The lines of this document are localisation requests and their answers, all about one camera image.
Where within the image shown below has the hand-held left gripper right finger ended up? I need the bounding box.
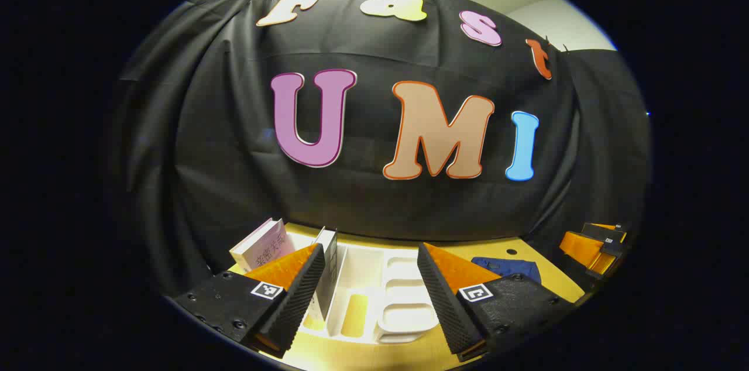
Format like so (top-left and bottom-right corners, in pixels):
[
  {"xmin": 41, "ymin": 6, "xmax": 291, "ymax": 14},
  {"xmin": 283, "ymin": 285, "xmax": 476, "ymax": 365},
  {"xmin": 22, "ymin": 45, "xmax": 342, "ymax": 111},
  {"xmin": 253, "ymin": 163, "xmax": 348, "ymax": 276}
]
[{"xmin": 417, "ymin": 242, "xmax": 577, "ymax": 363}]

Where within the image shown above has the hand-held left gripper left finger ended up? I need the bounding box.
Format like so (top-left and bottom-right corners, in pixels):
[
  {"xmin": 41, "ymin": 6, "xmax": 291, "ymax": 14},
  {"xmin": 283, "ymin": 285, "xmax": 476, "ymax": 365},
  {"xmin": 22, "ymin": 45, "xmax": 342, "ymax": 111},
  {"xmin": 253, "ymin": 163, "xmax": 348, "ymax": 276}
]
[{"xmin": 171, "ymin": 243, "xmax": 327, "ymax": 360}]

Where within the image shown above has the black portrait cover book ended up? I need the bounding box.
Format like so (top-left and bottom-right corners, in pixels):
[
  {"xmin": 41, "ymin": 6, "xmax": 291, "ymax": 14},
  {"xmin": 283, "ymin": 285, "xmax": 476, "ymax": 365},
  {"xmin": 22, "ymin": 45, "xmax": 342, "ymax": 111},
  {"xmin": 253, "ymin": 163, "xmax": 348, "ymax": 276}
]
[{"xmin": 304, "ymin": 226, "xmax": 339, "ymax": 322}]

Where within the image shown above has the white plastic bookshelf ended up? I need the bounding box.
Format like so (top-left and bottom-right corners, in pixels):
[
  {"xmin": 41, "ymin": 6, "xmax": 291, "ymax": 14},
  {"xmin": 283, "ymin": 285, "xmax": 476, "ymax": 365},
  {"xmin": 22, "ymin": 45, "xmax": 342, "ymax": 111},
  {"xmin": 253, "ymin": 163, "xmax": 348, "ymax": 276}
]
[{"xmin": 225, "ymin": 229, "xmax": 441, "ymax": 346}]

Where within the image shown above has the pink book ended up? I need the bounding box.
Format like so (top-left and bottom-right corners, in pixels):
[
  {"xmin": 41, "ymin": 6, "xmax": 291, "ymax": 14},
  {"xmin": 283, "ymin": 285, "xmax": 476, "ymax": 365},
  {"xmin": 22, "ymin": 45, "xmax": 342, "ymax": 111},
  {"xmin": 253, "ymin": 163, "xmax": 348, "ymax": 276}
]
[{"xmin": 229, "ymin": 218, "xmax": 296, "ymax": 273}]

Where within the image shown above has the blue schoolbag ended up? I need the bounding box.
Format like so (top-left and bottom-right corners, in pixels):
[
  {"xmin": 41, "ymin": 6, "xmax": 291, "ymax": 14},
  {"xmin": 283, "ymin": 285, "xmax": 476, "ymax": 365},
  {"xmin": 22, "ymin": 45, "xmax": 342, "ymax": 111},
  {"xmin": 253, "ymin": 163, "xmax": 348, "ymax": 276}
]
[{"xmin": 471, "ymin": 257, "xmax": 542, "ymax": 285}]

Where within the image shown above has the black backdrop cloth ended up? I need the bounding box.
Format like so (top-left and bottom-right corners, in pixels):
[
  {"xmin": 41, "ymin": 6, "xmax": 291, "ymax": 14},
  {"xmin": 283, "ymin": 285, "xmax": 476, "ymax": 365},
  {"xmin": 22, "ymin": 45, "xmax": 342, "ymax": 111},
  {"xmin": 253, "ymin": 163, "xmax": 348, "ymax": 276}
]
[{"xmin": 108, "ymin": 0, "xmax": 653, "ymax": 296}]

